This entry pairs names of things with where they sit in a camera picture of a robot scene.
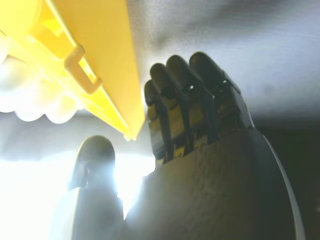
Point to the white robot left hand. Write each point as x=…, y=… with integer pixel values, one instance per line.
x=212, y=187

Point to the yellow egg tray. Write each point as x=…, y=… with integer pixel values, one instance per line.
x=112, y=50

